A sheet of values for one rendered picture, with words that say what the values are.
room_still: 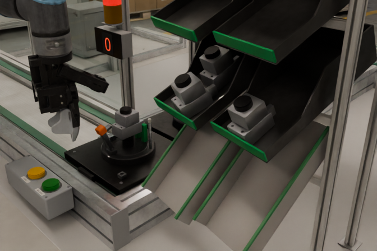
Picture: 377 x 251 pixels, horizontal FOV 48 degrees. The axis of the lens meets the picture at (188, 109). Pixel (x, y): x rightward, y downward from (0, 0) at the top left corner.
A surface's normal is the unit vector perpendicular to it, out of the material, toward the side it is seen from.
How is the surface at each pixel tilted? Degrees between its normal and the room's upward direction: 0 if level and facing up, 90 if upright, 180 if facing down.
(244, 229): 45
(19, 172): 0
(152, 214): 90
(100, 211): 90
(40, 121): 0
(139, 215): 90
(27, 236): 0
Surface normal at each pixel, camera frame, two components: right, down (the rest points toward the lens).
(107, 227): -0.70, 0.30
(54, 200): 0.71, 0.29
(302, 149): -0.58, -0.47
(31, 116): 0.00, -0.91
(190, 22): -0.34, -0.72
